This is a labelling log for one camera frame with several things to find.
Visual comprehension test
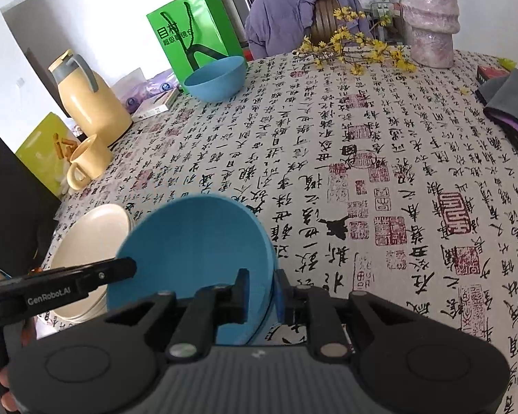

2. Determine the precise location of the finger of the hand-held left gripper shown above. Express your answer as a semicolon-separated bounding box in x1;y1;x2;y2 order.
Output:
75;257;138;297

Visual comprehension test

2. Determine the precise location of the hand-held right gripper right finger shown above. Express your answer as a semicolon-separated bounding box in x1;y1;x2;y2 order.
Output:
274;268;426;363

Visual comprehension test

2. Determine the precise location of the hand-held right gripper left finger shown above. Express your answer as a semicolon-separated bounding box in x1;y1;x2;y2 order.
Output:
94;268;250;363

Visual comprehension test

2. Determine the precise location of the large cream plate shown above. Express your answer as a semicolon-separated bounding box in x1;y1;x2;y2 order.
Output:
47;209;134;322

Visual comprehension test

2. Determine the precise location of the blue bowl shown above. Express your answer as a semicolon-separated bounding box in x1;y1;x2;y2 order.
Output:
184;56;248;102
107;194;278;346

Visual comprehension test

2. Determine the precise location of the person's left hand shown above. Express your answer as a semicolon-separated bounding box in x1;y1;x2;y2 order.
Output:
0;318;37;412

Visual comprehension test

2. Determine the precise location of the black board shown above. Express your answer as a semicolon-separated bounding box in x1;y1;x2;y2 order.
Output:
0;121;64;277

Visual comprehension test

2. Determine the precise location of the yellow mug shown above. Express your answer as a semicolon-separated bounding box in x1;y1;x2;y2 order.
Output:
66;133;113;191

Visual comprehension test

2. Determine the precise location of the yellow-green box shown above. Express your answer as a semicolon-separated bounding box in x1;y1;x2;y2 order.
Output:
15;111;81;202

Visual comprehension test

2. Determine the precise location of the yellow thermos jug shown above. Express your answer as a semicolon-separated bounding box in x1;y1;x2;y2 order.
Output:
48;49;134;148

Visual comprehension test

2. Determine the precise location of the white flat box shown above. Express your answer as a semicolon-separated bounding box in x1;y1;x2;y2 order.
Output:
132;88;179;121

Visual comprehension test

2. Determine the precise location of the purple tissue packet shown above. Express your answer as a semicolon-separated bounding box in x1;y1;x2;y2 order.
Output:
111;68;186;114

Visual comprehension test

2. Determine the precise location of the yellow flower branch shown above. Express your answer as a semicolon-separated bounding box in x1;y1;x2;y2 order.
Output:
293;6;418;77

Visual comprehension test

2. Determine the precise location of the green paper bag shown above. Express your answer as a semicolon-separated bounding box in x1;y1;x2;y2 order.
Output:
146;0;242;96

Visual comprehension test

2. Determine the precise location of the purple jacket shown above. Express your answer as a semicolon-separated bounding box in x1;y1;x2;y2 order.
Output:
244;0;371;59

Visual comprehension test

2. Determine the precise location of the wooden chair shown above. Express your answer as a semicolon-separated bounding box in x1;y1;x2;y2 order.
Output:
311;0;343;45

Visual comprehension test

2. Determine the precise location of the grey cloth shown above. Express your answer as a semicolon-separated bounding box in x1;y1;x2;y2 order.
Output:
477;68;518;133

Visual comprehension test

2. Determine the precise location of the red box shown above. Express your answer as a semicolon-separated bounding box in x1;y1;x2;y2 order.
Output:
476;65;515;87

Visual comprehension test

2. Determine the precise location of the pink textured vase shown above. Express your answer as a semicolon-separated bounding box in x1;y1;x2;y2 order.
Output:
399;0;462;69

